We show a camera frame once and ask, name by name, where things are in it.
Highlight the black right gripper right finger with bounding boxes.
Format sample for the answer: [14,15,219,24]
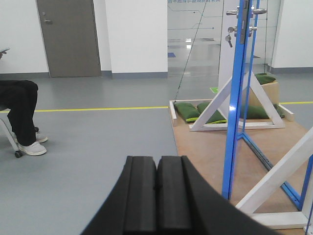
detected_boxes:
[157,156,277,235]

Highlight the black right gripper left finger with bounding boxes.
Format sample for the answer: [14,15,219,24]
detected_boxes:
[82,156,157,235]

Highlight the blue door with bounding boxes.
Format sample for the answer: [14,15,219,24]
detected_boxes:
[222,0,252,200]

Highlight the white triangular wooden brace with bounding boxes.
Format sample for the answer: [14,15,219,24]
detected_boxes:
[189,73,285,131]

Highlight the wooden base platform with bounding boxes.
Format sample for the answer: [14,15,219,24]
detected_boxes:
[169,98,313,235]

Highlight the green sandbag middle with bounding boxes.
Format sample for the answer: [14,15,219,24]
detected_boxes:
[197,102,227,125]

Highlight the white near diagonal brace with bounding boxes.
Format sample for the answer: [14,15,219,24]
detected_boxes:
[235,127,313,230]

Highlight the white base border beam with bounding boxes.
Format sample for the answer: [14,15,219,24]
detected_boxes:
[169,100,178,126]

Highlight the green sandbag left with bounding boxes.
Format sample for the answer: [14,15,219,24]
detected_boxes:
[174,102,200,123]

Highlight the white sneaker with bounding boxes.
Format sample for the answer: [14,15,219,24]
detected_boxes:
[18,141,47,156]
[13,126,49,144]

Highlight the green sandbag right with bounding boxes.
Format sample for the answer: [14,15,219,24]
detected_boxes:
[239,104,286,120]

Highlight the green floor sticker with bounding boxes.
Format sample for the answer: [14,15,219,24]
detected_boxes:
[210,87,219,94]

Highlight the white chair with caster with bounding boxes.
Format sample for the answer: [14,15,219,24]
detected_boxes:
[0,119,22,158]

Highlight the wooden box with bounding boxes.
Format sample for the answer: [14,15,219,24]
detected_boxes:
[248,82,279,107]

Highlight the green sandbag on box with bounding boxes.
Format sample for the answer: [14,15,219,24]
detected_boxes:
[255,73,276,85]

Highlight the seated person black trousers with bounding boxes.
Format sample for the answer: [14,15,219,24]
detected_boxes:
[0,80,38,146]

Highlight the key in lock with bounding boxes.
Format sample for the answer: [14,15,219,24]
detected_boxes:
[225,26,237,48]

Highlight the silver thumb turn lock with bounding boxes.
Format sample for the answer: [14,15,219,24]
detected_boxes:
[248,26,257,37]

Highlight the smartphone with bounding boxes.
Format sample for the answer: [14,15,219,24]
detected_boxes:
[0,47,10,54]

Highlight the metal lock faceplate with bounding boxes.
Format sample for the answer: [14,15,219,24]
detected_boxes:
[240,0,249,45]

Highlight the blue door frame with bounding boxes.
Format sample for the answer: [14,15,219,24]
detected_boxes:
[238,0,313,235]

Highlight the dark tether rope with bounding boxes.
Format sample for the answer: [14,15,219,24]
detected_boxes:
[175,0,208,100]

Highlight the grey wall door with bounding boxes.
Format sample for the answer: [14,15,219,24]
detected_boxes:
[37,0,101,77]

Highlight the silver door lever handle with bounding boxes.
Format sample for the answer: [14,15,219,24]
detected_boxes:
[226,5,267,17]

